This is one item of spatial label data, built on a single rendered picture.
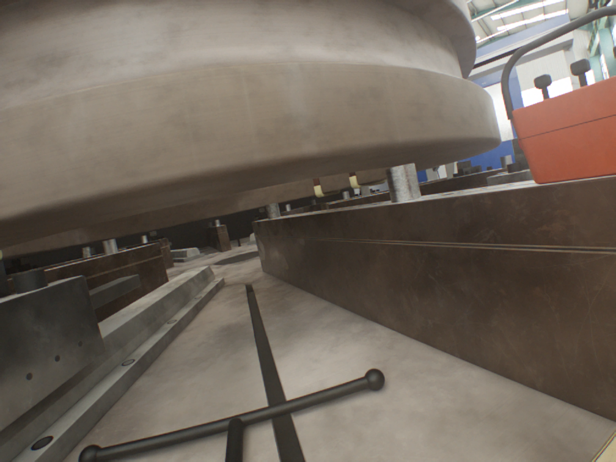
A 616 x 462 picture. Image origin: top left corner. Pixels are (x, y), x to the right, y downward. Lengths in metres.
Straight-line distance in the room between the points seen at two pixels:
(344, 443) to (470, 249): 0.43
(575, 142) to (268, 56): 0.82
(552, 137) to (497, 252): 0.22
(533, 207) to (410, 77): 0.68
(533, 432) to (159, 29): 1.26
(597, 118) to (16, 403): 1.05
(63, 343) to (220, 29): 0.94
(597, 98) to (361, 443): 0.63
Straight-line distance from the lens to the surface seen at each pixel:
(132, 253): 2.29
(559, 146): 0.55
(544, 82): 0.61
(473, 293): 0.69
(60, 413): 0.98
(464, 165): 3.71
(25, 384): 0.80
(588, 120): 0.53
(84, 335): 0.92
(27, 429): 0.92
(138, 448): 0.76
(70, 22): 1.18
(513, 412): 0.66
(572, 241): 0.56
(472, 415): 0.65
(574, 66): 0.59
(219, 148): 0.76
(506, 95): 0.58
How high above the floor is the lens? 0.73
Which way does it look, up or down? 3 degrees down
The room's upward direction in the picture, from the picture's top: 12 degrees counter-clockwise
